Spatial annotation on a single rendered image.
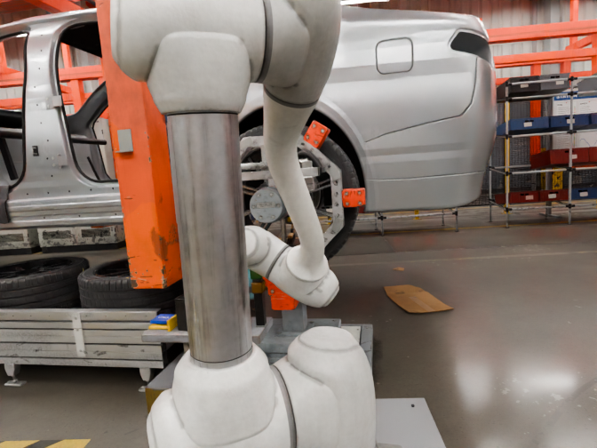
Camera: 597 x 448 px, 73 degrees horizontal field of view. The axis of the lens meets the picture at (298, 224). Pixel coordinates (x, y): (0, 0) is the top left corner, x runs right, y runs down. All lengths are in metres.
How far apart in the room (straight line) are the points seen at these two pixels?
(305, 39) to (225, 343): 0.45
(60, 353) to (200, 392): 1.73
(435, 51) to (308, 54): 1.51
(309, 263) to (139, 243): 1.04
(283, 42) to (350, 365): 0.52
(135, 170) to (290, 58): 1.26
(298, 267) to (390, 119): 1.24
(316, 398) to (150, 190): 1.25
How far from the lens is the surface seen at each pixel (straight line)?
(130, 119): 1.81
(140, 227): 1.81
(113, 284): 2.19
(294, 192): 0.82
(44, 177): 2.81
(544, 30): 9.03
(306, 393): 0.72
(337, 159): 1.69
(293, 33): 0.61
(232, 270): 0.61
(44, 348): 2.40
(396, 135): 2.04
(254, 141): 1.70
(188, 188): 0.58
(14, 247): 7.45
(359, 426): 0.78
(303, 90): 0.67
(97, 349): 2.21
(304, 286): 0.96
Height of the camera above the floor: 0.97
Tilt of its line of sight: 8 degrees down
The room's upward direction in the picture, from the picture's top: 4 degrees counter-clockwise
